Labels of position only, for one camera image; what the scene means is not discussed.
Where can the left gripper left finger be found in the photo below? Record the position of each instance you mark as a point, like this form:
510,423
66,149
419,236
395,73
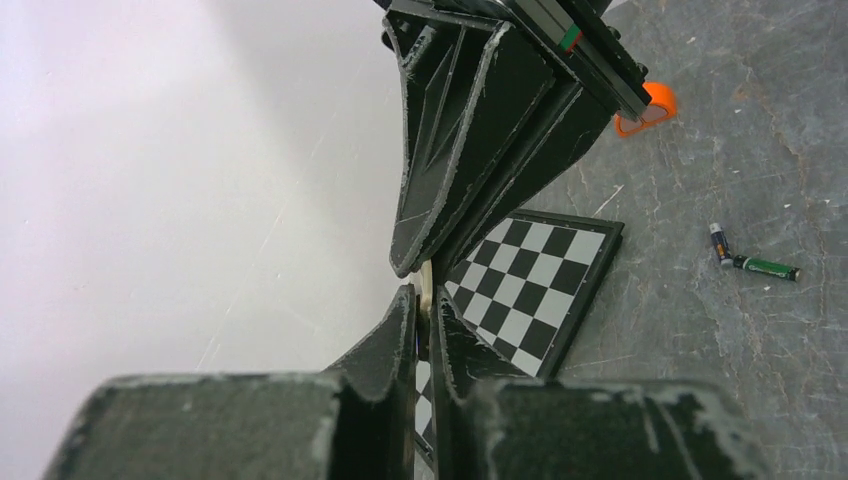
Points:
374,432

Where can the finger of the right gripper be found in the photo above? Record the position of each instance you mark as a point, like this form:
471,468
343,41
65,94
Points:
560,131
468,86

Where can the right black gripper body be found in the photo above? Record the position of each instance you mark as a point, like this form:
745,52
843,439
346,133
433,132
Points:
577,38

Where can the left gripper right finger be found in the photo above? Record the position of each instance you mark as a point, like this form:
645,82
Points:
463,367

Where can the beige remote control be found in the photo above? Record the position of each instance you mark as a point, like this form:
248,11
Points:
424,286

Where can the orange tape roll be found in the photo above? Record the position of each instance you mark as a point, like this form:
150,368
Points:
662,107

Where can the black white chessboard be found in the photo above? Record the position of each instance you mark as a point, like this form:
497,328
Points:
526,288

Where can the dark spare AA battery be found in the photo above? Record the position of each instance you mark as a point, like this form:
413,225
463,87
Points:
720,245

